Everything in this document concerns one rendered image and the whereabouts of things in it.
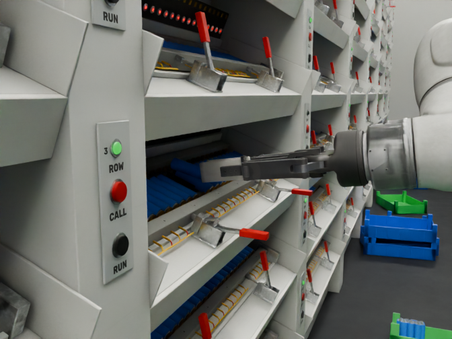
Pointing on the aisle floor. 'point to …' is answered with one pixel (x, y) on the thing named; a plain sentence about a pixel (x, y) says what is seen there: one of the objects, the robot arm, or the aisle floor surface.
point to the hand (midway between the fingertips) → (226, 169)
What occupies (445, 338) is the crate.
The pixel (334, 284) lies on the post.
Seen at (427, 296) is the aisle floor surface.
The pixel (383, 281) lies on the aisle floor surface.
